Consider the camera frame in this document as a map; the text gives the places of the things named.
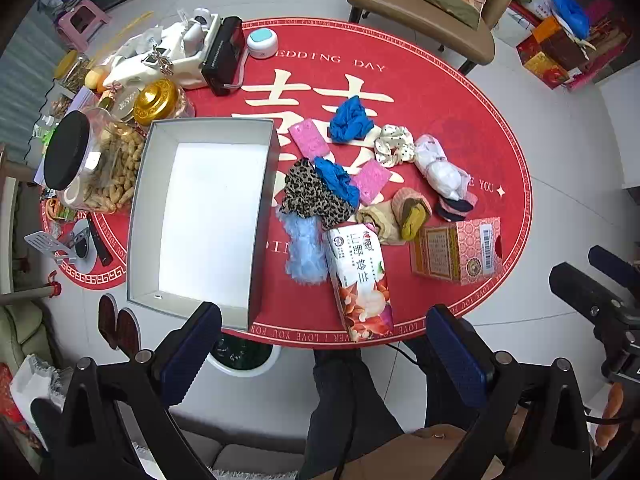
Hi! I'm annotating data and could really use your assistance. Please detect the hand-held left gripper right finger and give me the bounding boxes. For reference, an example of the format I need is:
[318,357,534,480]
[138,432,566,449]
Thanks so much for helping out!
[425,304,593,480]

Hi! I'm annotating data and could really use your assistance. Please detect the person's dark trouser leg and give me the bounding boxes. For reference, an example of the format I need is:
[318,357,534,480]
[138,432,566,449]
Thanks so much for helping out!
[299,345,426,480]

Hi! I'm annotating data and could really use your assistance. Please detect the brown slipper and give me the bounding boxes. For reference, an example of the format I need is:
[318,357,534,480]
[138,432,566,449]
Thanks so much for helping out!
[97,294,121,350]
[116,307,142,356]

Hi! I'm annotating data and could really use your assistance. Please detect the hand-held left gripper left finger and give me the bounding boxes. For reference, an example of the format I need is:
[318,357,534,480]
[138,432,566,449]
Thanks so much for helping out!
[55,302,223,480]

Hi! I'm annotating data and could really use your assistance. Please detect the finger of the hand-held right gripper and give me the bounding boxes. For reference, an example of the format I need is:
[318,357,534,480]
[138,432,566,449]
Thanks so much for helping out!
[549,261,640,333]
[588,245,640,288]

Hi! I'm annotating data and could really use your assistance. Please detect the white ceramic organizer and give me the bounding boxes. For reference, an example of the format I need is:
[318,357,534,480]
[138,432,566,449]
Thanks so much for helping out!
[102,10,223,92]

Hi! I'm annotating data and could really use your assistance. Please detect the white paper bag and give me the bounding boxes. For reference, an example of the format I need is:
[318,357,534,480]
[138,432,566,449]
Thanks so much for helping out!
[10,354,68,411]

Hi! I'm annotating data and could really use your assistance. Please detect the light blue fluffy scrunchie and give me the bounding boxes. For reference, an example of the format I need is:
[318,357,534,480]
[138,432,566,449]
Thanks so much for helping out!
[275,210,331,286]

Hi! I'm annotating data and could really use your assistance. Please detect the small jar with flat lid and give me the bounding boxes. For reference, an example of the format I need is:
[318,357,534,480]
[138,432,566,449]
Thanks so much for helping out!
[97,85,141,123]

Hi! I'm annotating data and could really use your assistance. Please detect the beige sofa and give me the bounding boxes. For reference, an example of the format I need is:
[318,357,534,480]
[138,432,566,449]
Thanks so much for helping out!
[0,302,61,371]

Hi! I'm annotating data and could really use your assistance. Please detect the beige sock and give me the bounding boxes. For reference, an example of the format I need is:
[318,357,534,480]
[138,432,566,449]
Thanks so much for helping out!
[355,200,407,246]

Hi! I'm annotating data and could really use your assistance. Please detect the blue plastic shoe cover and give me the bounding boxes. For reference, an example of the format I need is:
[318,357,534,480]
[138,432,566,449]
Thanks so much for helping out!
[314,156,361,209]
[327,95,376,143]

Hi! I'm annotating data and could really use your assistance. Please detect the red gift box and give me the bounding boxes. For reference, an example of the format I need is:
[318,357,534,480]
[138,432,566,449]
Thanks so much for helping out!
[516,37,571,90]

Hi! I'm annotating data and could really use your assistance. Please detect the glass jar with yellow lid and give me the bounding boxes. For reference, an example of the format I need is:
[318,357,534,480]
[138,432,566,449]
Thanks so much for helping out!
[54,50,91,93]

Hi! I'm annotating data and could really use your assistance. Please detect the round red table mat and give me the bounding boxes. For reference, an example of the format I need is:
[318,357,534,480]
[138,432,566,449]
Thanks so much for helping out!
[40,17,533,346]

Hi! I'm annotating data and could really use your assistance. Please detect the jar with gold lid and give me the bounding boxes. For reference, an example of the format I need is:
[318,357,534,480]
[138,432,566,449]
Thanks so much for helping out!
[132,78,196,128]

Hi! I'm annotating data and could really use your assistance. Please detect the orange and brown gift box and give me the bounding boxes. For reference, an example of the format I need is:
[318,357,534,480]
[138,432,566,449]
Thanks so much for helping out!
[530,16,591,72]

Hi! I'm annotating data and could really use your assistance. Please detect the person's right hand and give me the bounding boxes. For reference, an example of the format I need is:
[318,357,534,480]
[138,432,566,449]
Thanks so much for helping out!
[597,384,626,454]

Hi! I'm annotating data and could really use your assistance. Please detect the pink patterned carton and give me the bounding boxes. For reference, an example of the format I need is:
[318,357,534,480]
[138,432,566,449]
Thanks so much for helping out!
[409,217,505,287]

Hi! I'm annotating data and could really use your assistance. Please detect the leopard print scrunchie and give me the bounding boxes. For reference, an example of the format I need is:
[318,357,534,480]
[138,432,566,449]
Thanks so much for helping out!
[277,157,353,231]

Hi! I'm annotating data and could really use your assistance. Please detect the blue plastic bag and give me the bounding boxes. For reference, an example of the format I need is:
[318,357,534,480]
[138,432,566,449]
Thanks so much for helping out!
[550,0,592,40]

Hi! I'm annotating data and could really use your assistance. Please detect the white round bin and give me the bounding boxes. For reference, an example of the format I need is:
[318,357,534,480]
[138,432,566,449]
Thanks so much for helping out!
[207,332,281,378]

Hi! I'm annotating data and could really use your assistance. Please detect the white and teal round device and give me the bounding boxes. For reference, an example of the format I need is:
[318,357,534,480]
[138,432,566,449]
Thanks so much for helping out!
[245,29,279,59]

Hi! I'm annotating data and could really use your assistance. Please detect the pink plastic stool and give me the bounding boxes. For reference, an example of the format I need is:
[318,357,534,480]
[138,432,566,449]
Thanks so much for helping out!
[54,1,112,53]

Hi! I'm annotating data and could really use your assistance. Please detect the red bag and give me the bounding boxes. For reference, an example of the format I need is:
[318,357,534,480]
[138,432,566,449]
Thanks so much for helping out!
[0,362,43,471]

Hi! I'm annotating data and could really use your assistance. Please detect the pink sponge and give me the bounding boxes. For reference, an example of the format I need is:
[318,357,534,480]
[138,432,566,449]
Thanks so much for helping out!
[290,117,331,162]
[350,160,393,207]

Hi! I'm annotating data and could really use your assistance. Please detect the pink and navy sock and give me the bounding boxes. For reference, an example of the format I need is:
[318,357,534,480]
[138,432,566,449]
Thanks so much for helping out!
[434,195,478,223]

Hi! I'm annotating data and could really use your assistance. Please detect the white rolled socks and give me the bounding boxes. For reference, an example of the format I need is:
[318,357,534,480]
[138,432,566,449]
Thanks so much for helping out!
[414,134,477,202]

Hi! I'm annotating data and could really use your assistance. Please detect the grey cardboard box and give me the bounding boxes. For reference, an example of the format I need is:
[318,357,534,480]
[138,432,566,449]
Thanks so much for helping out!
[125,117,281,332]

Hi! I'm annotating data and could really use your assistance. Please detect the brown chair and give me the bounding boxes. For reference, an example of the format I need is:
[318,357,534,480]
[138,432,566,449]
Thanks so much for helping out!
[346,0,521,76]

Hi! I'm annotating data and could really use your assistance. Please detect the floral tissue pack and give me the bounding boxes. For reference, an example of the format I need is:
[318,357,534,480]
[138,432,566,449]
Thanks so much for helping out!
[326,225,395,343]

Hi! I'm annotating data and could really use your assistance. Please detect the small white camera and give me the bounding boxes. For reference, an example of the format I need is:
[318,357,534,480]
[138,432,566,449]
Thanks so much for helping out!
[179,7,213,53]

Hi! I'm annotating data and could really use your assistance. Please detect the pink and olive sock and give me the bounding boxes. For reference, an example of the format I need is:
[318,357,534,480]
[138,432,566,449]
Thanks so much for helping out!
[391,187,433,242]

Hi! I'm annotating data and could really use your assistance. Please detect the black radio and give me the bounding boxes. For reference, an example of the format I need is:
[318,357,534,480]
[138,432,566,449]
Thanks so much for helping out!
[200,16,247,97]

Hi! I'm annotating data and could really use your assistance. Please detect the peanut jar with black lid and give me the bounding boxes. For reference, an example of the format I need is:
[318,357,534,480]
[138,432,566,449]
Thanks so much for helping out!
[42,109,148,213]

